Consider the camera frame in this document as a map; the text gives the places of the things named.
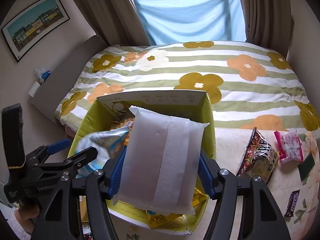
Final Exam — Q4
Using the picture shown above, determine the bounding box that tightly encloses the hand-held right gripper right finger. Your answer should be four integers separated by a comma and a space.
199, 150, 292, 240

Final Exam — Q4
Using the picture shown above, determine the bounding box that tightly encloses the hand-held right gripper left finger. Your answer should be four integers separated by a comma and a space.
31, 146, 127, 240

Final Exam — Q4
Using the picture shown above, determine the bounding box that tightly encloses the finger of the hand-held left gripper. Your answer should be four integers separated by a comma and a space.
30, 139, 72, 164
61, 147, 98, 174

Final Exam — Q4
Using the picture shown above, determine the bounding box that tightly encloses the blue and silver snack packet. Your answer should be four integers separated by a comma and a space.
75, 126, 130, 172

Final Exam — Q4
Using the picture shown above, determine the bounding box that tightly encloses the orange snack packet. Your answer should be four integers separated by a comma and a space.
109, 115, 135, 160

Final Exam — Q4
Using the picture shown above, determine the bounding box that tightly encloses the large white snack packet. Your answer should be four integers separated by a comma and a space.
112, 105, 210, 215

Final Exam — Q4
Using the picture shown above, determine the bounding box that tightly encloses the green and yellow cardboard box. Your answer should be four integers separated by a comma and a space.
67, 90, 217, 233

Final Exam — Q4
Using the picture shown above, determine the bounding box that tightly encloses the person's left forearm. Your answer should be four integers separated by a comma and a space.
12, 210, 34, 237

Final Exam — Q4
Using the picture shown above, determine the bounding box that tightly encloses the person's left hand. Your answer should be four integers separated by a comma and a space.
17, 202, 41, 224

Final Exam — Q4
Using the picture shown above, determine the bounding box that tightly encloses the yellow snack packet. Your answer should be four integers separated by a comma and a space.
194, 187, 209, 207
146, 210, 185, 230

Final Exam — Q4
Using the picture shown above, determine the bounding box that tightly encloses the white tissue roll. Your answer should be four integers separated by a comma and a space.
28, 81, 41, 97

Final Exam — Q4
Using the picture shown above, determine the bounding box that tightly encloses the dark noodle snack packet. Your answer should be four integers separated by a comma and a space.
236, 127, 280, 184

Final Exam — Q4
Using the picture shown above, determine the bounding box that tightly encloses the clear plastic bag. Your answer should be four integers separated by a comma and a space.
34, 67, 48, 78

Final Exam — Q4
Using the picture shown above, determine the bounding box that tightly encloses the grey bed headboard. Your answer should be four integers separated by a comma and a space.
30, 35, 108, 120

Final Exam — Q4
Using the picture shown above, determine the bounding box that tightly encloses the brown chocolate bar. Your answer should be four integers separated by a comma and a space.
284, 189, 300, 217

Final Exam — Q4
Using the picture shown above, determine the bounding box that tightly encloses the pink snack packet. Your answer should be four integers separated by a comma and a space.
274, 129, 304, 164

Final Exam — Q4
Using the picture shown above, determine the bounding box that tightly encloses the dark green packet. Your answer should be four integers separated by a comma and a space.
297, 152, 316, 183

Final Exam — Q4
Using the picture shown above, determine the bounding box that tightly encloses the floral striped blanket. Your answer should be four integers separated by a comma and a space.
54, 41, 320, 140

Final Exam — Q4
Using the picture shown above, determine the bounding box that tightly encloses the framed picture of houses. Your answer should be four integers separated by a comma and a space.
1, 0, 70, 63

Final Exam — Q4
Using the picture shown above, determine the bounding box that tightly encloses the brown curtain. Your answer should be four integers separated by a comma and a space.
236, 0, 295, 55
77, 0, 150, 47

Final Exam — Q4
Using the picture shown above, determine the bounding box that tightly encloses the light blue cloth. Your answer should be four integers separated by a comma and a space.
132, 0, 247, 46

